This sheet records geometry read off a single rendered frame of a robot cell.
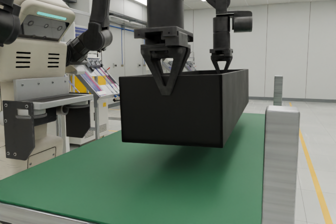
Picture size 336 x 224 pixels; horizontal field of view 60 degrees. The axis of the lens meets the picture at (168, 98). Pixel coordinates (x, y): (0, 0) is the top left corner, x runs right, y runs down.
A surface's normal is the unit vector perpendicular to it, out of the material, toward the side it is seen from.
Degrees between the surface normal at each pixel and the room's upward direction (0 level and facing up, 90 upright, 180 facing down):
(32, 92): 90
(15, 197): 0
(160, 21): 89
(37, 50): 98
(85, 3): 90
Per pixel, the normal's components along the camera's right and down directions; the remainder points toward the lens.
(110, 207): 0.00, -0.99
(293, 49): -0.35, 0.11
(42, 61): 0.94, 0.18
